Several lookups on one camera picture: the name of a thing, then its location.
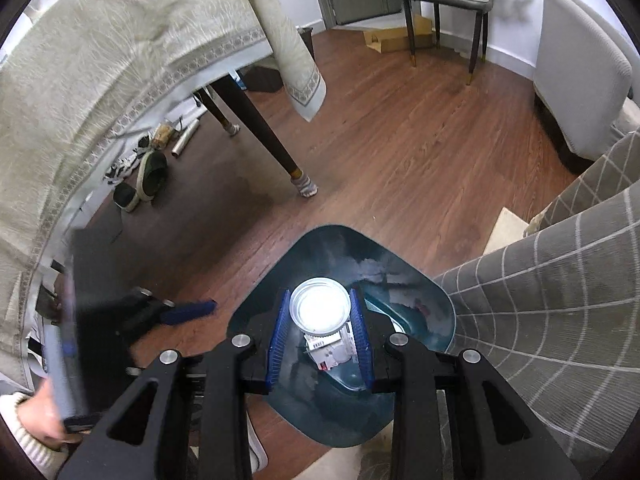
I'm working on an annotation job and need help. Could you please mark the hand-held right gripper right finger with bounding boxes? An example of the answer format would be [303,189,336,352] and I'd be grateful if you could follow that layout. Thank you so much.
[348,287,583,480]

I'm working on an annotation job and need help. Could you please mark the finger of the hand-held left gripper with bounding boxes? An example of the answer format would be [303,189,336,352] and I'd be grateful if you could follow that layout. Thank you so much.
[160,299,218,326]

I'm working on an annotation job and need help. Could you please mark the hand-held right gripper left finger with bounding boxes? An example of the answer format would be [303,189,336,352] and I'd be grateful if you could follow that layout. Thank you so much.
[55,287,293,480]

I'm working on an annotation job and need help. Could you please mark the white carton with red label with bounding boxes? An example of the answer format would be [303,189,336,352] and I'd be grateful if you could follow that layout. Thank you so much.
[305,322,358,372]

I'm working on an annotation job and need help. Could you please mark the white plastic lid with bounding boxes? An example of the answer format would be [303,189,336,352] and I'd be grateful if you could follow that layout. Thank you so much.
[290,276,351,337]

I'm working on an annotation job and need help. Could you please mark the dark teal trash bin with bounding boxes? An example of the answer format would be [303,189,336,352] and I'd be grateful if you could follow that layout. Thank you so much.
[226,225,457,448]

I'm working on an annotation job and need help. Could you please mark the person's left forearm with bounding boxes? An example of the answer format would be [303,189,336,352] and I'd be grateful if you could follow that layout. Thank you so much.
[0,392,68,480]

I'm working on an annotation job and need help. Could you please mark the person's left hand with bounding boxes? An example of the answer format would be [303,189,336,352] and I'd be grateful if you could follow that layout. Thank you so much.
[17,375,83,446]

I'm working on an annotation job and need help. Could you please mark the person's white slipper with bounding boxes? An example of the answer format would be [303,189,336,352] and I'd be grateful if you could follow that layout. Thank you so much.
[247,400,268,471]

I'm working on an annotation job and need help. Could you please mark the green slipper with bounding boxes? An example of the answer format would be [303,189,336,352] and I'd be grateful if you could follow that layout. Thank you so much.
[135,150,168,203]
[112,182,141,213]

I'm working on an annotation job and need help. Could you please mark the silver tube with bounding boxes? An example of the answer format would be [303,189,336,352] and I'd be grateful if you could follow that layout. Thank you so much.
[170,119,201,158]

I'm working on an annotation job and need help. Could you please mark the beige floor mat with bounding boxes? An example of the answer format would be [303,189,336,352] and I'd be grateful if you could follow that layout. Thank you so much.
[482,207,531,256]

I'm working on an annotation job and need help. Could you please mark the small black bin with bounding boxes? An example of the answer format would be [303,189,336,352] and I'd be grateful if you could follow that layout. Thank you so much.
[245,25,316,93]

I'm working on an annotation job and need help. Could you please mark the beige patterned tablecloth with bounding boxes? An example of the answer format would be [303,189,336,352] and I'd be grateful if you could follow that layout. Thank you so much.
[0,0,328,396]

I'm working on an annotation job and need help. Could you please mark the flat cardboard box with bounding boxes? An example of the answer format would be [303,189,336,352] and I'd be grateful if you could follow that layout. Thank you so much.
[362,15,436,56]

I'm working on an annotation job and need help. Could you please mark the grey armchair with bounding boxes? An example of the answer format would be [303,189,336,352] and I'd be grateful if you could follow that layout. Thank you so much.
[532,0,640,161]

